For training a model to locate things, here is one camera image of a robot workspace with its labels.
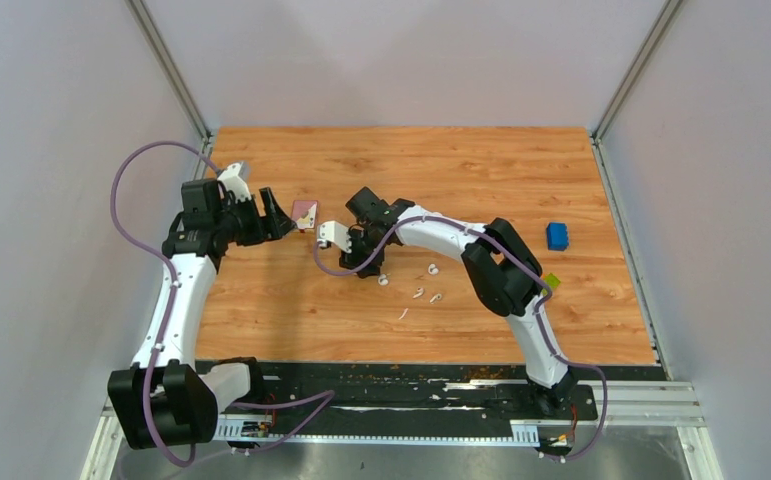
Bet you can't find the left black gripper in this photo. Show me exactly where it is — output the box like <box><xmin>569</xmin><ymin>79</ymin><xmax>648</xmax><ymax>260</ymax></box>
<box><xmin>215</xmin><ymin>187</ymin><xmax>298</xmax><ymax>247</ymax></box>

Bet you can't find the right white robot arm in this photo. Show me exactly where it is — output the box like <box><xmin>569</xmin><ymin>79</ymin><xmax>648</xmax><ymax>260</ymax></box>
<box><xmin>318</xmin><ymin>187</ymin><xmax>577</xmax><ymax>418</ymax></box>

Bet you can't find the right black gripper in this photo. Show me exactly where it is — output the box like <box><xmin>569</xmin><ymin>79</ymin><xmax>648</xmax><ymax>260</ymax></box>
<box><xmin>340</xmin><ymin>225</ymin><xmax>386</xmax><ymax>277</ymax></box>

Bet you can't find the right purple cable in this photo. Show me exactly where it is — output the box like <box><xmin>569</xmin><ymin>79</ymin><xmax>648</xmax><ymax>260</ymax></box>
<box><xmin>312</xmin><ymin>215</ymin><xmax>609</xmax><ymax>463</ymax></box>

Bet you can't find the playing card box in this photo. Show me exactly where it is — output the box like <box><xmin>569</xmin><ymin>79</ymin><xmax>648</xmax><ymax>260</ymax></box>
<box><xmin>290</xmin><ymin>200</ymin><xmax>318</xmax><ymax>231</ymax></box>

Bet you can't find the green building block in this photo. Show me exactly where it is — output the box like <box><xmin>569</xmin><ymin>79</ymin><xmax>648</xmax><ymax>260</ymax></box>
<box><xmin>542</xmin><ymin>273</ymin><xmax>561</xmax><ymax>296</ymax></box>

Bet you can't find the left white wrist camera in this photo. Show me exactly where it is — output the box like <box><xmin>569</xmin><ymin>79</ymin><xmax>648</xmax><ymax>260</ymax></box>
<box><xmin>217</xmin><ymin>161</ymin><xmax>252</xmax><ymax>202</ymax></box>

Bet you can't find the white slotted cable duct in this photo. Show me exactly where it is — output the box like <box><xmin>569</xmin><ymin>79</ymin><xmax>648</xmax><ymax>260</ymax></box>
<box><xmin>212</xmin><ymin>417</ymin><xmax>541</xmax><ymax>448</ymax></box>

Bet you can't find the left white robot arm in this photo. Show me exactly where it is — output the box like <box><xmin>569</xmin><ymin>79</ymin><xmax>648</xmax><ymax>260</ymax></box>
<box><xmin>107</xmin><ymin>179</ymin><xmax>295</xmax><ymax>450</ymax></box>

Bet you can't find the blue object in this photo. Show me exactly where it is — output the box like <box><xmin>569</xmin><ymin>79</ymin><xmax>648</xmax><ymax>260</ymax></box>
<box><xmin>545</xmin><ymin>222</ymin><xmax>570</xmax><ymax>251</ymax></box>

